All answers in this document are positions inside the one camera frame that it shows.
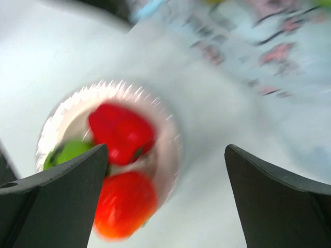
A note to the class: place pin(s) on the orange red tomato toy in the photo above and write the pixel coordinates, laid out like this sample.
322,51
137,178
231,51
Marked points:
127,201

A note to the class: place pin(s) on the white paper plate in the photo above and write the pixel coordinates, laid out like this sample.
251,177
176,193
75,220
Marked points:
69,121

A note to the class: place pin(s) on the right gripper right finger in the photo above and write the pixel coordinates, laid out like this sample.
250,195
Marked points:
276,207

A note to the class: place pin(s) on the green custard apple toy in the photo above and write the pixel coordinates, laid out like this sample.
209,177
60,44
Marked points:
322,3

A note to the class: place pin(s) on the light blue plastic bag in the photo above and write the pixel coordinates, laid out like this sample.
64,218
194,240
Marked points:
278,49

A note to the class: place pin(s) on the green watermelon toy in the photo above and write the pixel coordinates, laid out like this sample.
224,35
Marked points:
66,151

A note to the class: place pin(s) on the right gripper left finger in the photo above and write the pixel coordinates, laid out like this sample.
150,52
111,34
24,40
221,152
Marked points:
55,207

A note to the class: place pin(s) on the red bell pepper toy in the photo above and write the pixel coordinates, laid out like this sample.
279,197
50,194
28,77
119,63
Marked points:
127,134

